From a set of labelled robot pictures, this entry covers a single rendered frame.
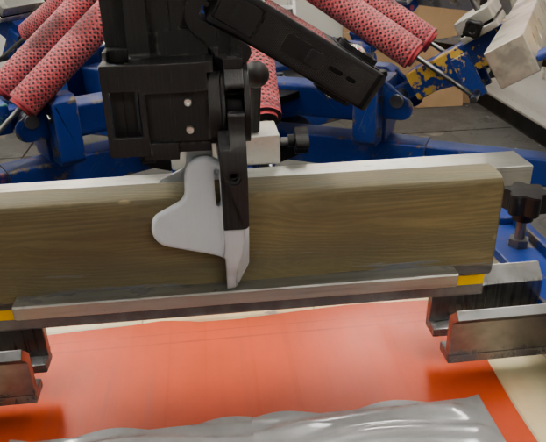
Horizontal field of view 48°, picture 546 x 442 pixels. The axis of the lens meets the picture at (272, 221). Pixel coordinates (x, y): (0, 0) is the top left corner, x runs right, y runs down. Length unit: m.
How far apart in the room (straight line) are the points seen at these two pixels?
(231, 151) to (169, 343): 0.27
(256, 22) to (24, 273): 0.22
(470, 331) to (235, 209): 0.23
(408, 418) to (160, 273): 0.22
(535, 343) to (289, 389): 0.20
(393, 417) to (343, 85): 0.25
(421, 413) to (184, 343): 0.22
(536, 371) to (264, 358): 0.23
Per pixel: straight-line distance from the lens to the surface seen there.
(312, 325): 0.58
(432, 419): 0.50
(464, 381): 0.54
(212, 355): 0.55
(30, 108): 1.04
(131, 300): 0.41
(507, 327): 0.52
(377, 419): 0.49
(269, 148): 0.71
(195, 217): 0.38
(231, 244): 0.38
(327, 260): 0.42
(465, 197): 0.43
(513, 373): 0.56
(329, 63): 0.37
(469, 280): 0.47
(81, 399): 0.54
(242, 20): 0.36
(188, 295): 0.41
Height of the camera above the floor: 1.30
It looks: 26 degrees down
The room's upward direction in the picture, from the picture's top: 2 degrees counter-clockwise
